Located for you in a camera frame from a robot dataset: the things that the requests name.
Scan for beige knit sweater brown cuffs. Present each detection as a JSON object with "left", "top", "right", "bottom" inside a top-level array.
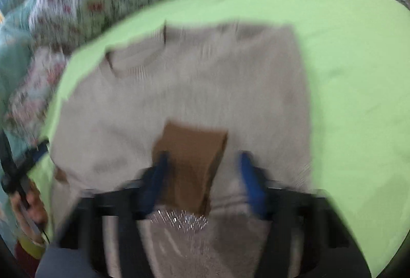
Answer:
[{"left": 51, "top": 23, "right": 311, "bottom": 277}]

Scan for person's left hand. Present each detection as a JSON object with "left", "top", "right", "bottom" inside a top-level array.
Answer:
[{"left": 10, "top": 180, "right": 48, "bottom": 245}]

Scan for pink floral ruffled pillow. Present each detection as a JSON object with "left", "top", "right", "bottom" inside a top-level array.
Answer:
[{"left": 4, "top": 46, "right": 69, "bottom": 144}]

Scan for teal floral duvet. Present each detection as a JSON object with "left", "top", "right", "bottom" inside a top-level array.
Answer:
[{"left": 1, "top": 0, "right": 35, "bottom": 233}]

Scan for lime green bed sheet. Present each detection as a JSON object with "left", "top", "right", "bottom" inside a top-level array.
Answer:
[{"left": 42, "top": 0, "right": 409, "bottom": 277}]

